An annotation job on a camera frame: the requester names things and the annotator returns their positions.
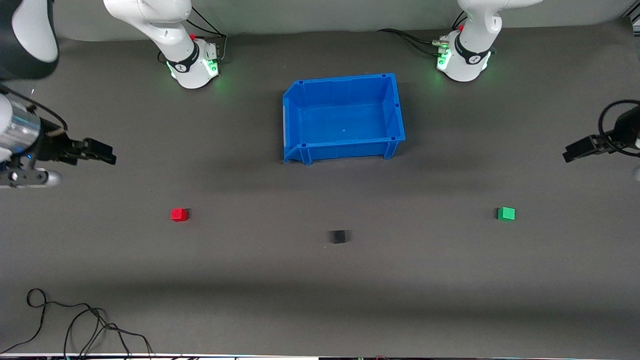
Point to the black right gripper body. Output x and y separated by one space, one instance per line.
51 147

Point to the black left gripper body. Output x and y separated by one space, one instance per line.
608 142

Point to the small green cube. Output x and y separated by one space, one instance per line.
506 214

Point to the small red cube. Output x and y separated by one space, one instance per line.
179 215

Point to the small black cube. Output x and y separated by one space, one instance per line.
338 237

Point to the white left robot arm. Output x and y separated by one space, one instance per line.
470 55

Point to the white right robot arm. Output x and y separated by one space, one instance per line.
165 25

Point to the dark grey table mat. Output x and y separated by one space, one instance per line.
250 280

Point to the blue plastic storage bin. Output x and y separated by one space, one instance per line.
345 120

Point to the aluminium frame rail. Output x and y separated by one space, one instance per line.
634 19

